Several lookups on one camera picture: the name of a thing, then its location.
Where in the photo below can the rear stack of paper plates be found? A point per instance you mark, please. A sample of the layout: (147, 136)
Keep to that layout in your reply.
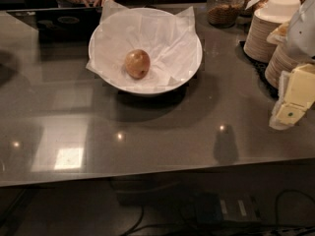
(265, 20)

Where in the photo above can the stack of paper plates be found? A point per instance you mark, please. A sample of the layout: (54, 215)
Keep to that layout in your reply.
(265, 20)
(279, 62)

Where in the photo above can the white bowl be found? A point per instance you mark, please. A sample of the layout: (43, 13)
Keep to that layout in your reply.
(144, 89)

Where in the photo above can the glass jar with cereal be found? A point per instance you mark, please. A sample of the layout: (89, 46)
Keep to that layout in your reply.
(223, 13)

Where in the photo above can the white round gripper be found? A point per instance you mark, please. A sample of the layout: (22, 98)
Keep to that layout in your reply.
(302, 33)

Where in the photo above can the front stack of paper plates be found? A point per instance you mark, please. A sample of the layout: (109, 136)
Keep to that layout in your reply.
(279, 62)

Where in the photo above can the black power box under table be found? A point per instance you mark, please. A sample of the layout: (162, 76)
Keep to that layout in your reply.
(227, 209)

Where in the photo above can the white paper liner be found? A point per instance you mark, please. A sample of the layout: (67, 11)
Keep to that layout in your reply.
(157, 40)

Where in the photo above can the black tray under plates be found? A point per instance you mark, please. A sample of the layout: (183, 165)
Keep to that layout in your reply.
(260, 69)

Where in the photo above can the red yellow apple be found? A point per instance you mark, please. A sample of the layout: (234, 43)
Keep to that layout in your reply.
(137, 63)

